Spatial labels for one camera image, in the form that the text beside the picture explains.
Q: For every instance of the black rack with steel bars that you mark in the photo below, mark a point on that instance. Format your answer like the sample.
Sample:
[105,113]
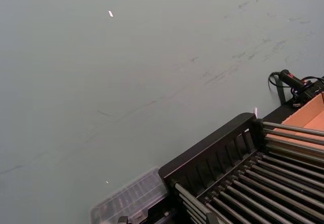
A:
[202,153]

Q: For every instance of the clear plastic case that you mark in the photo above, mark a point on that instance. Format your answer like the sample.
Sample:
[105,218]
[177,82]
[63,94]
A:
[126,198]

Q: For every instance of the black table cloth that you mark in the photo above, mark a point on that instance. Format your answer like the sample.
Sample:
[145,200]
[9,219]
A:
[276,113]

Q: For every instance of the shallow brown cardboard tray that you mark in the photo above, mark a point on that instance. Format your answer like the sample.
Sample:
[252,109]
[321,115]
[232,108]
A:
[303,115]

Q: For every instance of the pale grey wall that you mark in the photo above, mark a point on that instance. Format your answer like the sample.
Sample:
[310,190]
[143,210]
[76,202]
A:
[101,56]

